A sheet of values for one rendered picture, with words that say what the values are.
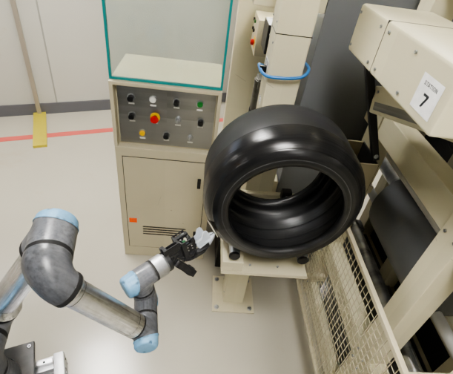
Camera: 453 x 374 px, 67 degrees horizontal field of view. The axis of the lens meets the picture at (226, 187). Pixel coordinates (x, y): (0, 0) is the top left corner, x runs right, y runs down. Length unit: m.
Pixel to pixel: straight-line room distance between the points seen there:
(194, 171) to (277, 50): 0.93
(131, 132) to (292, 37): 1.03
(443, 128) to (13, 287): 1.16
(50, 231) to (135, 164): 1.11
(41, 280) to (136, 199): 1.32
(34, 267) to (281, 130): 0.76
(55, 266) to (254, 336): 1.55
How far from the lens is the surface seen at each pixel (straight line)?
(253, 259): 1.54
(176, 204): 2.17
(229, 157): 1.10
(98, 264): 2.55
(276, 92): 1.40
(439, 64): 0.90
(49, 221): 1.01
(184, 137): 1.94
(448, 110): 0.86
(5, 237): 2.90
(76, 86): 4.22
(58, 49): 4.08
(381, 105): 1.36
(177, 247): 1.18
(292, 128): 1.10
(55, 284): 0.94
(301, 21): 1.33
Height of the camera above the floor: 1.97
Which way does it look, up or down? 39 degrees down
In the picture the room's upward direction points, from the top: 9 degrees clockwise
